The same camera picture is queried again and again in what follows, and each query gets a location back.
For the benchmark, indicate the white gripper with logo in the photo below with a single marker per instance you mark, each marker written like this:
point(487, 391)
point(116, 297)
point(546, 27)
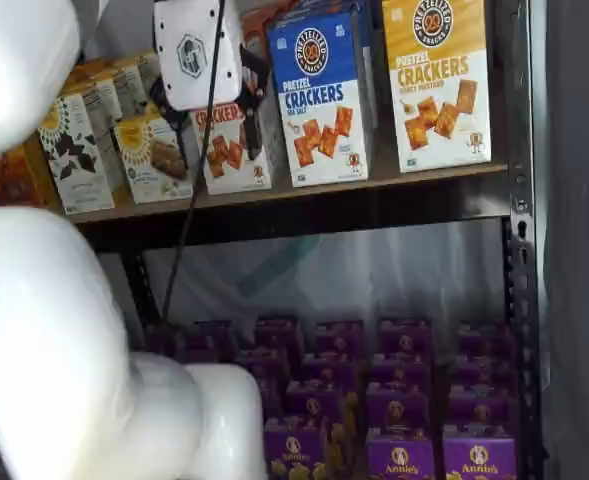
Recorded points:
point(194, 55)

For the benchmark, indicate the blue pretzel crackers box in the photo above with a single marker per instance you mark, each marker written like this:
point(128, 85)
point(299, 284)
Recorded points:
point(319, 100)
point(339, 5)

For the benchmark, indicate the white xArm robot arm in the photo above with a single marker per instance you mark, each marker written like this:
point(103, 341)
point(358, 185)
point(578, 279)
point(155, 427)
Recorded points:
point(34, 300)

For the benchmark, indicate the orange pretzel crackers box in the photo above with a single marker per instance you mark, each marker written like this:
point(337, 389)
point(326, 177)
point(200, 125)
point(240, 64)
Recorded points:
point(224, 170)
point(254, 27)

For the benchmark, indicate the yellow and white snack box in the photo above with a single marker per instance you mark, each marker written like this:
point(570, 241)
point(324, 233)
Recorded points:
point(144, 165)

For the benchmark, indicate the white sunflower print snack box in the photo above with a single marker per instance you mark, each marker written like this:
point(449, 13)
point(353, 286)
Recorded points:
point(99, 95)
point(74, 165)
point(134, 75)

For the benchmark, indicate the brown shelf board with crackers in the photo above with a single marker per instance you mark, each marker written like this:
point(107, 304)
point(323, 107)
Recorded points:
point(324, 192)

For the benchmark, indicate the dark orange snack box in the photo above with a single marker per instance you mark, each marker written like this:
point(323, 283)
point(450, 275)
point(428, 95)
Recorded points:
point(14, 175)

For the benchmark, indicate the purple Annie's box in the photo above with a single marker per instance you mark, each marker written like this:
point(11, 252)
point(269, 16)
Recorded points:
point(404, 337)
point(479, 457)
point(326, 370)
point(486, 340)
point(481, 407)
point(399, 370)
point(261, 365)
point(339, 337)
point(276, 332)
point(206, 340)
point(396, 405)
point(314, 400)
point(274, 400)
point(291, 450)
point(399, 455)
point(484, 370)
point(161, 340)

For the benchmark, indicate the yellow pretzel crackers box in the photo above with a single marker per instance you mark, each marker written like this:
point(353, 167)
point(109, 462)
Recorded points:
point(439, 90)

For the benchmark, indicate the translucent plastic sheet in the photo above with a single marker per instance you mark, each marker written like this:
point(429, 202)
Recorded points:
point(349, 270)

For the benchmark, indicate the dark metal shelf frame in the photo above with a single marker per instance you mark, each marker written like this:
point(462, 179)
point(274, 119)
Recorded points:
point(521, 250)

